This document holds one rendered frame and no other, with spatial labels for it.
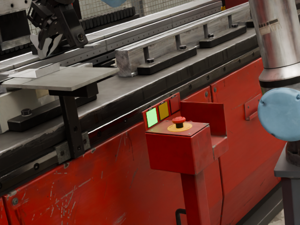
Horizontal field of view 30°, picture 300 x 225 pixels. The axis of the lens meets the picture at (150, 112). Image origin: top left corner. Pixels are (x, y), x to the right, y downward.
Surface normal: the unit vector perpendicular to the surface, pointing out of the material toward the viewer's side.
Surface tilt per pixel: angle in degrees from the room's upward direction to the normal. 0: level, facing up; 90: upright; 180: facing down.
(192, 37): 90
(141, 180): 90
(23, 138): 0
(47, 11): 40
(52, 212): 90
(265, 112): 97
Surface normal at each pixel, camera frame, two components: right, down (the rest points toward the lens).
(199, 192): 0.81, 0.05
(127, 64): -0.59, 0.32
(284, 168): -0.15, -0.95
